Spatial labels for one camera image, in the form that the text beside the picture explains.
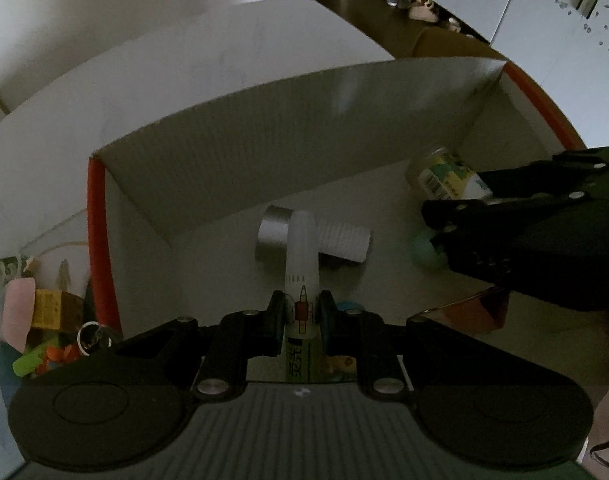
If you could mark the green label bottle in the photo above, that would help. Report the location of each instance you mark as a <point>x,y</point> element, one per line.
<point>444,177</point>

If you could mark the white tube with label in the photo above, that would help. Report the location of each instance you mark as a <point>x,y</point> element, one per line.
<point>302,240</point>

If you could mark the orange carrot toy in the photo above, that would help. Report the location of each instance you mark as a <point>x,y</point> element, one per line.
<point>59,356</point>

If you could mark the grey correction tape dispenser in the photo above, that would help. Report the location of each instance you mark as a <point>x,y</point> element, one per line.
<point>2,275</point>

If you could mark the pink shoe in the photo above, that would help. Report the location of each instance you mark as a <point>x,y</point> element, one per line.
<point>424,10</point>

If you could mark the brown small box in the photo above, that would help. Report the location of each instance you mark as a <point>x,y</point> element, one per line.
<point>474,310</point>

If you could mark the red cardboard box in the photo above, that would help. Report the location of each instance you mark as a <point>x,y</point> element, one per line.
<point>234,160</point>

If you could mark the mint pencil sharpener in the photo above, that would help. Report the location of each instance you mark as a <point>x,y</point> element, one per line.
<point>424,250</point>

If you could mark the yellow small box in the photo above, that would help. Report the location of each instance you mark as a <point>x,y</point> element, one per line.
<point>54,307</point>

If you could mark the lime green stick toy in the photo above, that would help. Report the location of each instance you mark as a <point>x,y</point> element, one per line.
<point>27,364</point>

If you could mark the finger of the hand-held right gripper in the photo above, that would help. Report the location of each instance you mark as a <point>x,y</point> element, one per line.
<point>549,177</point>
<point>464,240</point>

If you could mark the pink block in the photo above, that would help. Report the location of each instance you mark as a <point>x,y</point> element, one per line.
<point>17,315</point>

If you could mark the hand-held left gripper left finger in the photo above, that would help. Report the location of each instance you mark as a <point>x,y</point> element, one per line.
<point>275,317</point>

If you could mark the pale blue wall cabinet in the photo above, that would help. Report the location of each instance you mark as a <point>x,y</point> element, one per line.
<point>534,10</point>

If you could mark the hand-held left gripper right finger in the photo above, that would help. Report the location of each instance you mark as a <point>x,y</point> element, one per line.
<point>327,317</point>

